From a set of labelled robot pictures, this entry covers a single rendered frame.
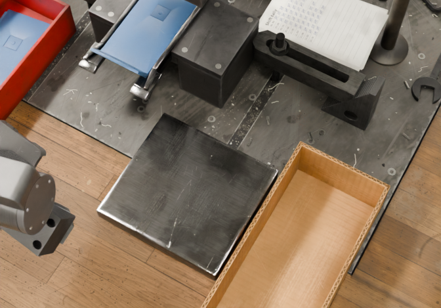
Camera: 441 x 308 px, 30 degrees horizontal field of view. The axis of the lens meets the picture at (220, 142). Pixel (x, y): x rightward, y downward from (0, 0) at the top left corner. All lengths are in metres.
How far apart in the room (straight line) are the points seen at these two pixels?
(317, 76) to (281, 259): 0.23
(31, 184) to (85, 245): 0.31
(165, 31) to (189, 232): 0.26
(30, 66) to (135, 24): 0.15
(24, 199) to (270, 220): 0.39
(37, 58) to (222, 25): 0.25
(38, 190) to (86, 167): 0.33
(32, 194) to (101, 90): 0.41
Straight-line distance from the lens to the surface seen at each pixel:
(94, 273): 1.02
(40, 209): 0.77
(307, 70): 1.05
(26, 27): 1.19
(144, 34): 1.06
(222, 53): 1.05
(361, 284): 1.02
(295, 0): 1.14
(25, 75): 1.12
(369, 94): 1.03
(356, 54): 1.10
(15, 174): 0.73
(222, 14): 1.08
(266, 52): 1.06
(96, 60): 1.05
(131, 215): 1.02
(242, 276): 1.00
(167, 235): 1.00
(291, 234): 1.02
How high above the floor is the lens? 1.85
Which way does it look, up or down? 62 degrees down
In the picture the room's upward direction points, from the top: straight up
